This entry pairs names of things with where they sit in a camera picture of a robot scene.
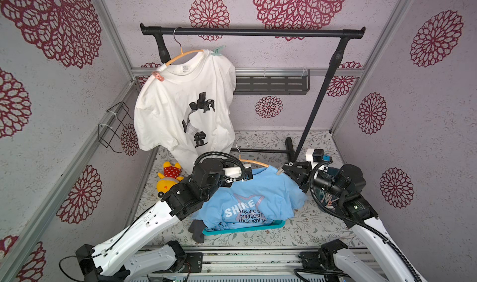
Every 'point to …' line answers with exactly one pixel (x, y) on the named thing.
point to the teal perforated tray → (241, 229)
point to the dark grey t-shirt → (196, 227)
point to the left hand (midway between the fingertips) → (226, 158)
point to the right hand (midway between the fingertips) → (285, 165)
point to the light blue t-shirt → (269, 197)
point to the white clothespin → (280, 170)
